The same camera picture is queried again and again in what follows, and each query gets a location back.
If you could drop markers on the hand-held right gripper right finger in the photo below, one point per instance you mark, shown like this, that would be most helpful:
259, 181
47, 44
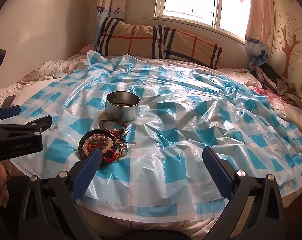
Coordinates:
216, 172

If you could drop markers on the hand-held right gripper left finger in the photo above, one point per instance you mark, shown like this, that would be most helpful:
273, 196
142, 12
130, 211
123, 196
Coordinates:
88, 171

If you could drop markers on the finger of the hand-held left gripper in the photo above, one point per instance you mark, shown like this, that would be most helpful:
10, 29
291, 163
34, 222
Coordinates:
23, 124
9, 111

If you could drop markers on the round metal tin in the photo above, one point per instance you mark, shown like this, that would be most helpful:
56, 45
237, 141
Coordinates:
122, 110

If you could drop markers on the white crumpled quilt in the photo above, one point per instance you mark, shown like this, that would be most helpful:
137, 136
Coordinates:
48, 70

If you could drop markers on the blue checkered plastic sheet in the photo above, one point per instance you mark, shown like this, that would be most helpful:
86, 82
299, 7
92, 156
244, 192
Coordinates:
181, 120

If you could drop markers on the pink cloth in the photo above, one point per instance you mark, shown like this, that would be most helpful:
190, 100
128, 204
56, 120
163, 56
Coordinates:
84, 49

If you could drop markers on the pile of dark clothes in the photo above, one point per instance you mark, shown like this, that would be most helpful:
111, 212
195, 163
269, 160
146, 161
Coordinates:
276, 80

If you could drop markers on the plaid pillow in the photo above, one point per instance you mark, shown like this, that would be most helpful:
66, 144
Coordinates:
191, 48
131, 38

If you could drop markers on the cartoon print curtain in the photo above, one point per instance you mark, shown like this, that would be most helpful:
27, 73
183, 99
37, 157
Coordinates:
111, 2
258, 22

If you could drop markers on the wardrobe with tree decal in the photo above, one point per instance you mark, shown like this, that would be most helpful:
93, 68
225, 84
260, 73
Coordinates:
291, 35

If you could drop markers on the window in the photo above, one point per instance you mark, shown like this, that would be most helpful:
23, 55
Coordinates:
198, 2

